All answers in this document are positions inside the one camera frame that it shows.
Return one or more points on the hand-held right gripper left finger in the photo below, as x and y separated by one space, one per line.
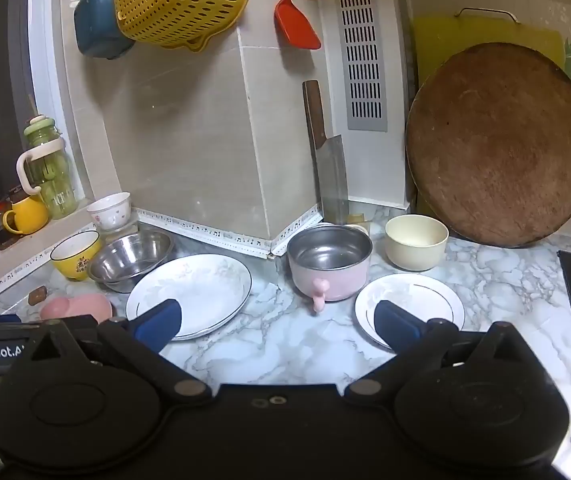
160 322

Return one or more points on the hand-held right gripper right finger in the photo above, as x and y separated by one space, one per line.
395 322

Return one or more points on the small white plate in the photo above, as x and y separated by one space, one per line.
415 290

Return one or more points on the large white plate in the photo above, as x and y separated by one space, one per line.
200 290

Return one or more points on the stainless steel bowl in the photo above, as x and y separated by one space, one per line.
130 260

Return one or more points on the cream bowl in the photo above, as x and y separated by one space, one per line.
415 255

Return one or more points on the pink pot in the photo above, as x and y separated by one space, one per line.
330 285

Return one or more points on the pink plastic dish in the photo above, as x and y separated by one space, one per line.
85 307

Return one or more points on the brown block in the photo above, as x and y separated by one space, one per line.
39 294

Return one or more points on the dark jar with red lid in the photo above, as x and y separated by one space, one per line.
0 230

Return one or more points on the yellow ceramic bowl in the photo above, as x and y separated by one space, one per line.
72 265

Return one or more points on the white music note trim strip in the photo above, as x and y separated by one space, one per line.
205 232

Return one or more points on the pale yellow sponge blocks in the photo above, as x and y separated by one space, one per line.
360 219

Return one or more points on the yellow mug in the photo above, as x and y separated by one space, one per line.
30 215

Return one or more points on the white floral bowl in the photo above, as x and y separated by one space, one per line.
110 215

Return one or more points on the round wooden chopping board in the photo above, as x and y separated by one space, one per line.
500 150

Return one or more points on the grey vent grille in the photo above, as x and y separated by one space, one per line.
339 60

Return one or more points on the yellow plastic cutting board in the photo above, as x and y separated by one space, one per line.
440 40

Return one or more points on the blue enamel pot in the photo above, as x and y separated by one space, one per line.
95 20

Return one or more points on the red silicone spatula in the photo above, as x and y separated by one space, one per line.
295 20

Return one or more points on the yellow plastic colander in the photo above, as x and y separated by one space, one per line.
180 0

